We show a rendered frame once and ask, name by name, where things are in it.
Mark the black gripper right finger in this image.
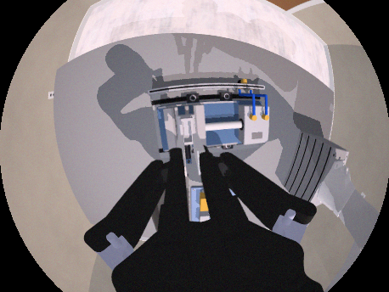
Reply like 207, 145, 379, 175
192, 133, 317, 273

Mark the orange-yellow rectangular block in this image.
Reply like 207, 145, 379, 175
200, 192, 208, 211

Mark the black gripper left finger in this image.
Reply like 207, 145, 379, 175
84, 135, 192, 284

